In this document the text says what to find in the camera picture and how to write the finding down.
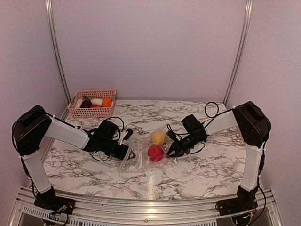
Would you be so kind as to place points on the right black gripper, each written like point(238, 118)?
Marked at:
point(175, 146)

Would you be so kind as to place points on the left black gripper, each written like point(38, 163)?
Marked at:
point(122, 154)

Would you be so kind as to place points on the clear zip top bag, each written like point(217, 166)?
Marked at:
point(146, 154)

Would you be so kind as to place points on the red fake apple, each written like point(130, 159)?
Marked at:
point(155, 153)

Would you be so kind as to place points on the orange fake fruit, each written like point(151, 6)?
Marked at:
point(107, 102)

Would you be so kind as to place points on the dark red fake fruit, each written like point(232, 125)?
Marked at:
point(95, 106)

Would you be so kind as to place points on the white fake daikon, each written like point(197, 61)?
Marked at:
point(97, 102)

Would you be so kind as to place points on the brown fake chocolate pastry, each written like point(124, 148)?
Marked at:
point(86, 104)

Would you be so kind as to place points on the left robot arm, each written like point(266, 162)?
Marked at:
point(35, 126)

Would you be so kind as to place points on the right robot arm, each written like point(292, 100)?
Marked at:
point(254, 128)

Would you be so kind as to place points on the yellow fake lemon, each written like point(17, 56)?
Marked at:
point(158, 138)

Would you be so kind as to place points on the pink plastic basket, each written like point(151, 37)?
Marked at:
point(101, 112)

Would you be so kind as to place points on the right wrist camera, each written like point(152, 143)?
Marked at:
point(171, 135)

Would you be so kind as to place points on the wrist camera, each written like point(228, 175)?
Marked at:
point(171, 135)
point(125, 135)

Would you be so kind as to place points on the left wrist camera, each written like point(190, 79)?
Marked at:
point(125, 135)

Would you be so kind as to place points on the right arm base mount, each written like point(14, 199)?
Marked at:
point(234, 205)

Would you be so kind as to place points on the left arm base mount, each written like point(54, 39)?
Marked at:
point(56, 204)

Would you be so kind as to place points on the aluminium front rail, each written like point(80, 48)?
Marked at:
point(102, 211)

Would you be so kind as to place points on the right aluminium frame post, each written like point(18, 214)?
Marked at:
point(241, 46)

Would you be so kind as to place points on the aluminium frame post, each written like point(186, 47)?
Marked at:
point(241, 46)
point(55, 46)

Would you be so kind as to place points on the left aluminium frame post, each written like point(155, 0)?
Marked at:
point(55, 46)

